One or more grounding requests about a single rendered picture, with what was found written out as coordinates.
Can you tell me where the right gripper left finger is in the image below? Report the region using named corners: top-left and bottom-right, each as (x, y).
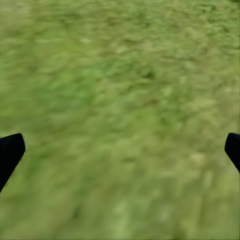
top-left (0, 133), bottom-right (26, 192)

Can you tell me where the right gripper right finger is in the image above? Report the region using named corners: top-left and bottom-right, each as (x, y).
top-left (224, 133), bottom-right (240, 173)

